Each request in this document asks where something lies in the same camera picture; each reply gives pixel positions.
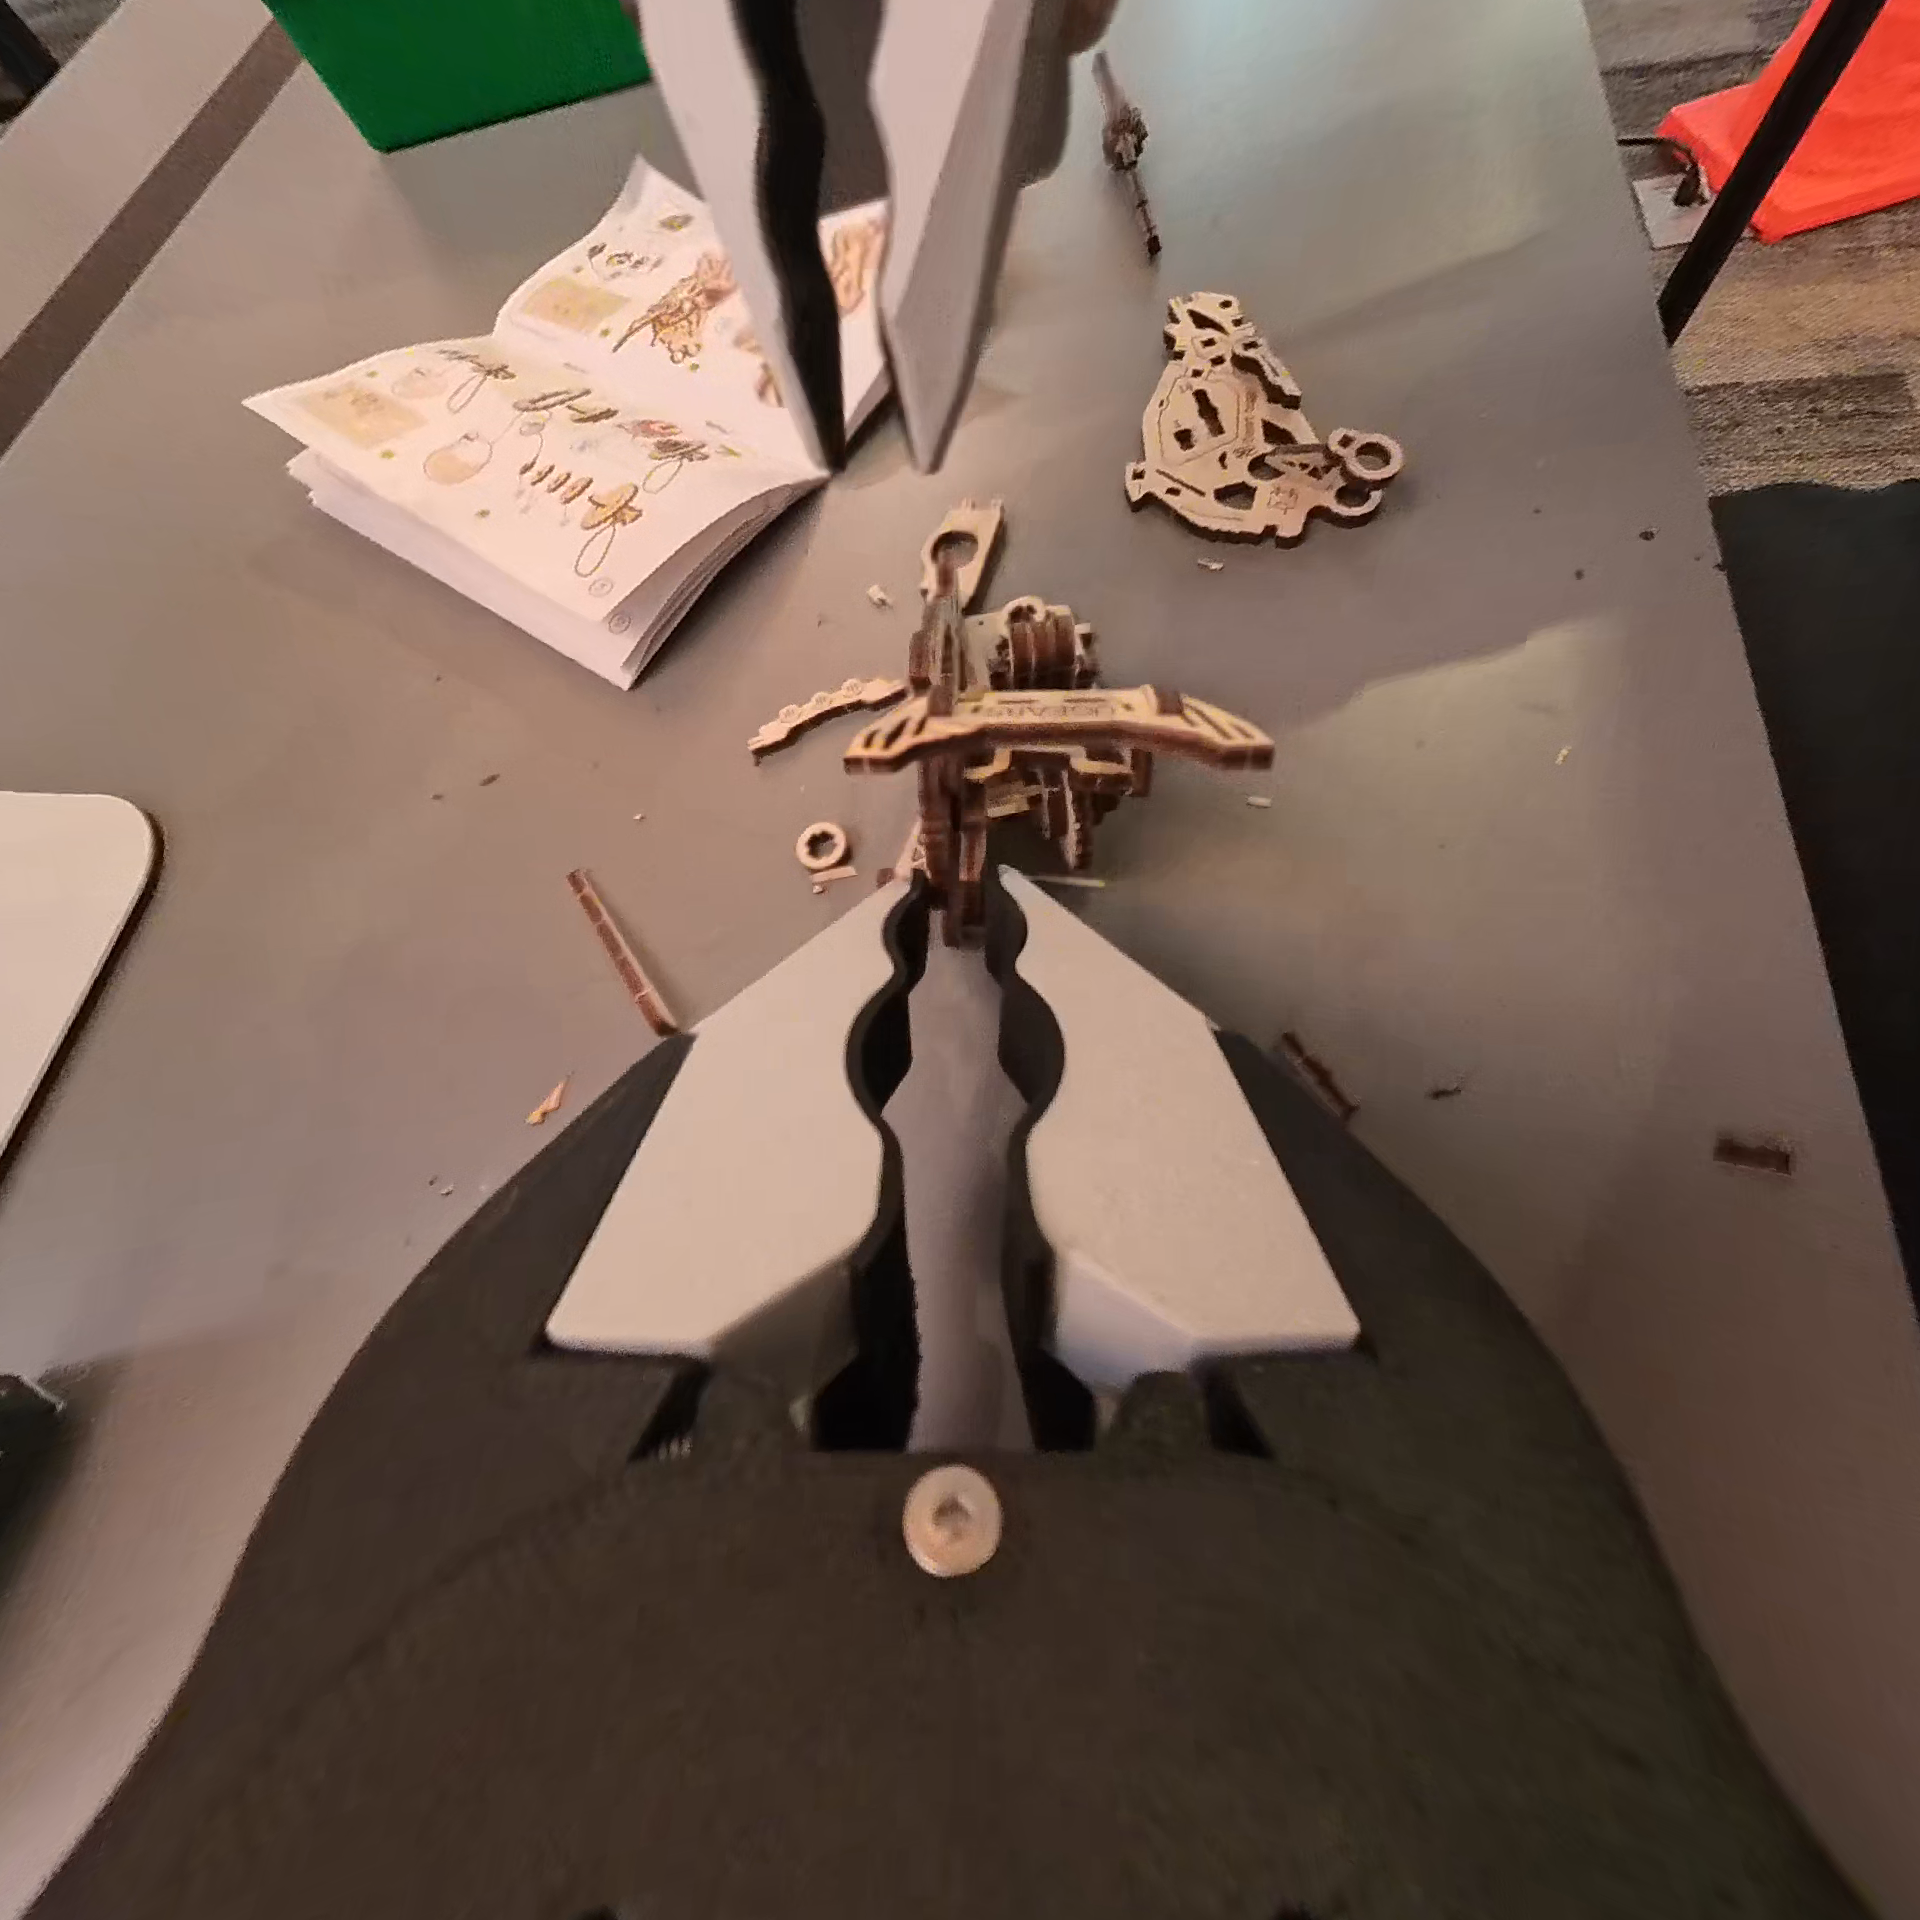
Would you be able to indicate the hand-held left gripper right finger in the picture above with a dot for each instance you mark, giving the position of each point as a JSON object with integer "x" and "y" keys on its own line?
{"x": 1201, "y": 1200}

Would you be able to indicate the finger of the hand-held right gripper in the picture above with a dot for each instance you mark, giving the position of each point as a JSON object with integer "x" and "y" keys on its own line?
{"x": 961, "y": 181}
{"x": 721, "y": 106}

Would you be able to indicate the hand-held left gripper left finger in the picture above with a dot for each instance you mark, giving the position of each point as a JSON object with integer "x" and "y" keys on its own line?
{"x": 721, "y": 1185}

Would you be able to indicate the small wooden link part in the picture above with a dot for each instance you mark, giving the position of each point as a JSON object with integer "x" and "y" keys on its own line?
{"x": 975, "y": 528}

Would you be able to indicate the pale wooden parts sheet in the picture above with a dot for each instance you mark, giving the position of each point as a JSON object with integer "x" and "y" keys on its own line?
{"x": 1201, "y": 494}

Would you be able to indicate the brown wooden model assembly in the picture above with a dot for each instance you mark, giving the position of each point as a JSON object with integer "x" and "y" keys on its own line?
{"x": 1049, "y": 714}

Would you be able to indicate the dark wooden axle rod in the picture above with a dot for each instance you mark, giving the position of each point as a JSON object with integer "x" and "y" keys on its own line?
{"x": 1125, "y": 149}

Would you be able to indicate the dark wooden scrap piece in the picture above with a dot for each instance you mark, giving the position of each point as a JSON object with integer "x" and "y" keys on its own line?
{"x": 1755, "y": 1155}
{"x": 1317, "y": 1077}

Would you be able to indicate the long notched wooden strip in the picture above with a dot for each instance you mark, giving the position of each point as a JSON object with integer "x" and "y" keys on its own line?
{"x": 623, "y": 953}

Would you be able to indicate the stacked green plastic bins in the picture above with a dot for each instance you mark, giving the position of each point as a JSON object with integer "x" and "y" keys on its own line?
{"x": 450, "y": 75}

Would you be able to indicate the open instruction booklet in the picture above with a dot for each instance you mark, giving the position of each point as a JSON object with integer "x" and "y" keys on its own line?
{"x": 495, "y": 494}

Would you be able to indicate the curved wooden part oval holes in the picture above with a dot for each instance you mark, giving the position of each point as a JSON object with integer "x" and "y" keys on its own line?
{"x": 826, "y": 717}

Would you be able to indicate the wooden book stand white base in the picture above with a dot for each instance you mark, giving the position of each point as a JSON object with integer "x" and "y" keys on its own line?
{"x": 67, "y": 930}

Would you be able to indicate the orange traffic cone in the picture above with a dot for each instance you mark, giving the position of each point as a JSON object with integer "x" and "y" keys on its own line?
{"x": 1828, "y": 136}

